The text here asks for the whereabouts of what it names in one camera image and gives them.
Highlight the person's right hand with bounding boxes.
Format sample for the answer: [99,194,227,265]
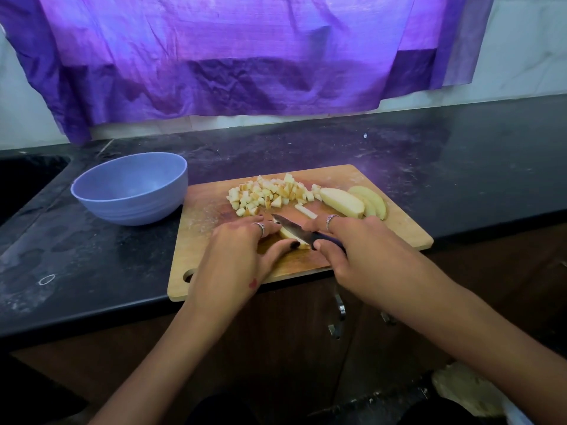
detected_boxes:
[312,214,448,313]

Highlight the person's left hand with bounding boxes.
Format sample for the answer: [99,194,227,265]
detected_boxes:
[184,217,301,319]

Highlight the potato slice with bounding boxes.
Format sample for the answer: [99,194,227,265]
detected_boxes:
[319,187,367,220]
[347,185,389,221]

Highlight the rounded potato end piece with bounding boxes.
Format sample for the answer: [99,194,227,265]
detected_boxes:
[279,227,312,252]

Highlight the black handled knife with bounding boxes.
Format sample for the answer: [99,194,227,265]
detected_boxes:
[271,213,347,256]

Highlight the pile of diced potato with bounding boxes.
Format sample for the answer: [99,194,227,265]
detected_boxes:
[227,173,321,218]

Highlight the blue bowl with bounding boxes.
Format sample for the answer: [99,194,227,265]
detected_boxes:
[70,152,190,227]

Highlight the person's left forearm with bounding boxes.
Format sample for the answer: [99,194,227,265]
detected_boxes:
[89,300,245,425]

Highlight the person's dark trousers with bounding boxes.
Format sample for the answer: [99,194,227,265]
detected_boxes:
[186,389,510,425]

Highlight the wooden cutting board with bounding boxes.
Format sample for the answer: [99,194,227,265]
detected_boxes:
[167,164,435,303]

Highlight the plastic bags on floor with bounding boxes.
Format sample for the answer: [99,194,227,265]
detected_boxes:
[431,362,508,419]

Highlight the dark sink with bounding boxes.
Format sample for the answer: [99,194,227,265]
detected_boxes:
[0,155,72,228]

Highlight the purple cloth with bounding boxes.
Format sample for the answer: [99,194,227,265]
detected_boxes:
[0,0,497,145]

